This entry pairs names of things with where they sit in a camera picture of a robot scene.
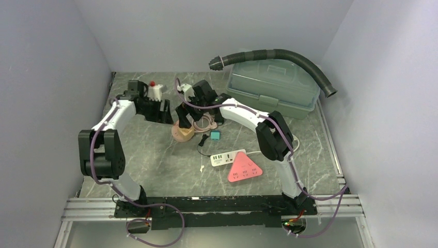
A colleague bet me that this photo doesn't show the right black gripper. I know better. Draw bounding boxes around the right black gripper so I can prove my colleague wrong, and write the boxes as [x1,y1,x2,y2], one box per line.
[176,92,207,129]

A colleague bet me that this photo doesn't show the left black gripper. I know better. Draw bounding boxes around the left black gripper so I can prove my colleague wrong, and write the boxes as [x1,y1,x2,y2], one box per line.
[137,97,173,125]

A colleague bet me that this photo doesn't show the tan cube socket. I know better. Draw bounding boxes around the tan cube socket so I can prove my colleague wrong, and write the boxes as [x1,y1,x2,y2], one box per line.
[177,127,195,137]

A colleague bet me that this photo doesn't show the round pink power socket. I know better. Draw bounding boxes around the round pink power socket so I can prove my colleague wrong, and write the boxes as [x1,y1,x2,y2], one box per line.
[171,121,195,143]

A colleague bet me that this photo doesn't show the teal cube adapter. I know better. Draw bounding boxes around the teal cube adapter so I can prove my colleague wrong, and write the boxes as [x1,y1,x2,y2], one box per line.
[210,130,221,141]

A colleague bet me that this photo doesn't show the white power strip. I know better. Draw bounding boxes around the white power strip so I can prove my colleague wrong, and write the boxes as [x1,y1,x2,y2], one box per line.
[210,149,246,167]

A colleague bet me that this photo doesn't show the pink triangular power strip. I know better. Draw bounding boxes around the pink triangular power strip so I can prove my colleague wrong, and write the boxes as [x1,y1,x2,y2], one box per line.
[227,152,263,182]

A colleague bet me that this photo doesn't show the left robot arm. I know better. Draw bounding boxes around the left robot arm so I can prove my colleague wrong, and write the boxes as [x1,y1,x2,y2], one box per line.
[78,81,174,217]

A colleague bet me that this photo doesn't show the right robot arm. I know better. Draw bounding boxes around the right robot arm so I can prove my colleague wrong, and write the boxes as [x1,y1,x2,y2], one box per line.
[174,78,307,214]

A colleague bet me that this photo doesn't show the black power adapter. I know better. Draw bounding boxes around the black power adapter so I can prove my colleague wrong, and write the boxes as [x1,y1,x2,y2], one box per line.
[197,134,211,158]

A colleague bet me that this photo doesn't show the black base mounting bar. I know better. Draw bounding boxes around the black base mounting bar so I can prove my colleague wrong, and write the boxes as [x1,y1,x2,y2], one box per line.
[114,194,318,230]

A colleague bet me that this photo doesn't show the green plastic storage box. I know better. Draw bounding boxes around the green plastic storage box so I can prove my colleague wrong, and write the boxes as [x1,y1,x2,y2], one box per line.
[226,59,320,119]

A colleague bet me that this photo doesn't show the pink coiled socket cable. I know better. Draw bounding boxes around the pink coiled socket cable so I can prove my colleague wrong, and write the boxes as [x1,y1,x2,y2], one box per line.
[192,114,215,133]

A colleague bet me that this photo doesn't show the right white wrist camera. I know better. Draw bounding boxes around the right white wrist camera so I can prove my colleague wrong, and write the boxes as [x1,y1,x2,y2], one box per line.
[177,84,195,102]

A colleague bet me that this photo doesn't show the black corrugated hose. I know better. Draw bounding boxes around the black corrugated hose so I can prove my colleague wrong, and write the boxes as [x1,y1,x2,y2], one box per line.
[209,48,338,99]

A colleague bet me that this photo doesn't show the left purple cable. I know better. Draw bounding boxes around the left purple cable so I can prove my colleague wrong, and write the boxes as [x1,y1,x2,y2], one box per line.
[89,97,185,248]

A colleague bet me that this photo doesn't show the purple cable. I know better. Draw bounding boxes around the purple cable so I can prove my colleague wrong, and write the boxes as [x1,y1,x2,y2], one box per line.
[175,77,349,239]
[89,97,185,248]

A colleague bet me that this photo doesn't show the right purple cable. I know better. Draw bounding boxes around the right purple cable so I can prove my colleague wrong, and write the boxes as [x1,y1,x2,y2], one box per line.
[175,77,349,239]

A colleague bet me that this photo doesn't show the aluminium frame rail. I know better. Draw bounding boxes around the aluminium frame rail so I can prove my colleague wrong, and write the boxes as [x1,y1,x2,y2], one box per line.
[61,194,365,221]

